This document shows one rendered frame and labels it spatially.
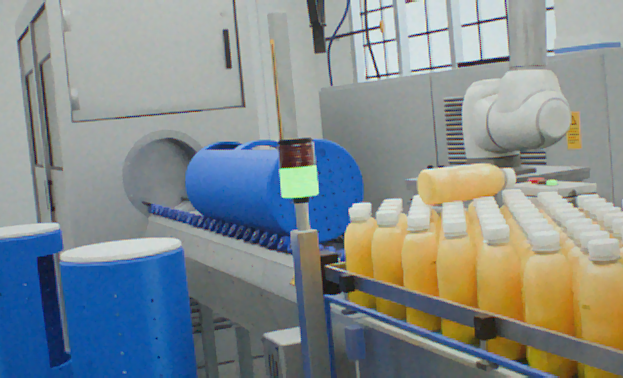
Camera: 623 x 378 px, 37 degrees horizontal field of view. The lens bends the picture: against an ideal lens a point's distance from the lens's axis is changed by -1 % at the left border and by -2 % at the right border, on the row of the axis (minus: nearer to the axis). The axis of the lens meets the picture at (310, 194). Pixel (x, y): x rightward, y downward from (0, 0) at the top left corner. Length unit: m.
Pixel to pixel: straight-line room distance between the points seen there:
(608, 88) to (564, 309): 2.36
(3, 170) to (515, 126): 5.02
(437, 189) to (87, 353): 0.85
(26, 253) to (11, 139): 4.20
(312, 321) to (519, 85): 1.08
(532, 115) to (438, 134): 1.99
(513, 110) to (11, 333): 1.57
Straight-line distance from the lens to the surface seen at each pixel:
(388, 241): 1.75
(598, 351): 1.22
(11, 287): 2.85
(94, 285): 2.07
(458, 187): 1.84
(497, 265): 1.42
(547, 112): 2.44
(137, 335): 2.08
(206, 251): 3.18
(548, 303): 1.33
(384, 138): 4.79
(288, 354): 1.86
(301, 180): 1.59
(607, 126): 3.63
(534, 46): 2.52
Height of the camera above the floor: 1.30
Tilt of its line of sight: 5 degrees down
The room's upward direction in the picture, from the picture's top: 5 degrees counter-clockwise
